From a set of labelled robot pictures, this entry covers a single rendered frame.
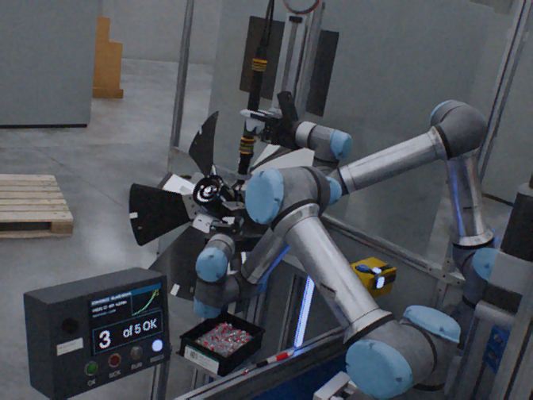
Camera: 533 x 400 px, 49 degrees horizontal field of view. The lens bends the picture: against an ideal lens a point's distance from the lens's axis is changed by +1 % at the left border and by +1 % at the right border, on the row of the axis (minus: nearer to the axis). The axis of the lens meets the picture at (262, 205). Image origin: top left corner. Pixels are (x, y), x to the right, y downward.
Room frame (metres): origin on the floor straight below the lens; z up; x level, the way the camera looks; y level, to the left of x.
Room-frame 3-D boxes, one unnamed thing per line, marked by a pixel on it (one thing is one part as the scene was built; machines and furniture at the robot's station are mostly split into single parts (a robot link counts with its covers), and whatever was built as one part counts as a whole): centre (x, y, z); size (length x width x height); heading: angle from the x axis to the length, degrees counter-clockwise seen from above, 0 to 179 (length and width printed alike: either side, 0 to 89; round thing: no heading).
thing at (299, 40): (2.51, -0.01, 0.90); 0.08 x 0.06 x 1.80; 83
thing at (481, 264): (1.53, -0.66, 1.20); 0.13 x 0.12 x 0.14; 1
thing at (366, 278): (1.77, -0.38, 1.02); 0.16 x 0.10 x 0.11; 138
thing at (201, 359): (1.54, 0.05, 0.85); 0.22 x 0.17 x 0.07; 152
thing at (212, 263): (1.38, 0.10, 1.17); 0.11 x 0.08 x 0.09; 175
